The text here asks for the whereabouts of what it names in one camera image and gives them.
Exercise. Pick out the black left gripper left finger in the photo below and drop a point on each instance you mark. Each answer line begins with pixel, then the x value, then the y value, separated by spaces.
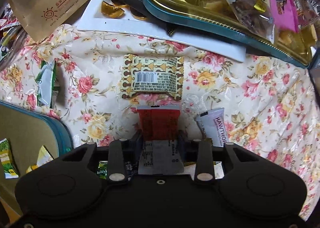
pixel 136 143

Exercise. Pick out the yellow patterned biscuit packet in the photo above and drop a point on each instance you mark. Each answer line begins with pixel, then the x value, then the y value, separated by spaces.
pixel 152 75

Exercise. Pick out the white flat board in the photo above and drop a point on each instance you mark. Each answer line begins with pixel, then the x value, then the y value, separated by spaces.
pixel 93 19

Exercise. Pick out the green foil candy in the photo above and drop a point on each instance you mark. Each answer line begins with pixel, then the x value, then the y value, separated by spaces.
pixel 102 170

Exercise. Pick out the floral tablecloth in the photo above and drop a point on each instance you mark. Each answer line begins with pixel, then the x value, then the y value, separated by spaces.
pixel 270 105

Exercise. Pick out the white hawthorn candy bar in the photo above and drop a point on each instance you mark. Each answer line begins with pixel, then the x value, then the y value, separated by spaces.
pixel 212 126

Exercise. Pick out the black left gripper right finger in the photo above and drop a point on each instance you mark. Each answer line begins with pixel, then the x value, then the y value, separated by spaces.
pixel 183 146

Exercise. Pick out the blue white candy packet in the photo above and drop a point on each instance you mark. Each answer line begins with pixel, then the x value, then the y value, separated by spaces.
pixel 131 169

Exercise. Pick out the gold teal snack tin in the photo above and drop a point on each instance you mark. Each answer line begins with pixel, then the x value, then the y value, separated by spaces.
pixel 189 13

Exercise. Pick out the gold metal tray lid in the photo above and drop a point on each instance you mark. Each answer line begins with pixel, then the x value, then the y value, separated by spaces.
pixel 28 131

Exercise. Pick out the red white wafer packet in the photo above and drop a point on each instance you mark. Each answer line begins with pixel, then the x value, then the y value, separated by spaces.
pixel 160 153

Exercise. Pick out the green pea snack packet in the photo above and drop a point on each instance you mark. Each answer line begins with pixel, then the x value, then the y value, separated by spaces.
pixel 7 161

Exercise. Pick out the gold coin chocolate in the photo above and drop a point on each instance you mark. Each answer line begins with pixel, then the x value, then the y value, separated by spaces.
pixel 111 11

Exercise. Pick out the yellow white snack packet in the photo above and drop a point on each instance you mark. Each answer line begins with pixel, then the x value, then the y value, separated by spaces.
pixel 43 157

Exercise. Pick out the green white snack packet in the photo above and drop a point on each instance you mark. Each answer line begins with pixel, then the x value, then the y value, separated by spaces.
pixel 45 81

